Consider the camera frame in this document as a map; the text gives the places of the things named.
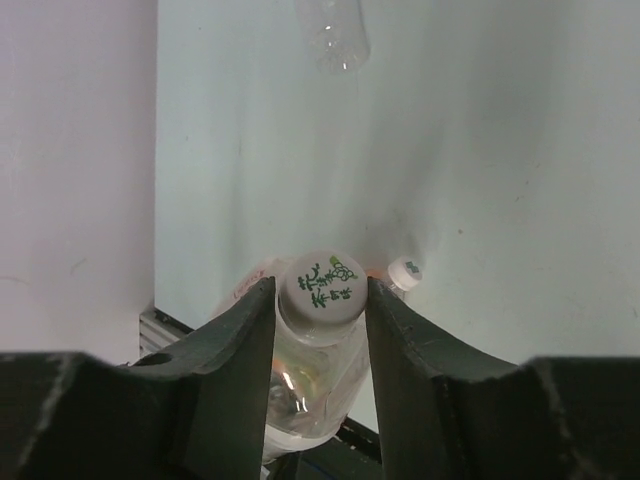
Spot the clear unlabelled plastic bottle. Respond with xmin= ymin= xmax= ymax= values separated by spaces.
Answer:
xmin=294 ymin=0 xmax=370 ymax=75

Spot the orange label tea bottle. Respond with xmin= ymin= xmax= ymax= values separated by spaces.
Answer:
xmin=366 ymin=256 xmax=423 ymax=300

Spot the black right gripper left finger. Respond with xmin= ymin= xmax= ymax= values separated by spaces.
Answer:
xmin=1 ymin=278 xmax=275 ymax=479

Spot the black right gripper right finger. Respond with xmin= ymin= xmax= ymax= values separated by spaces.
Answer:
xmin=366 ymin=279 xmax=639 ymax=479

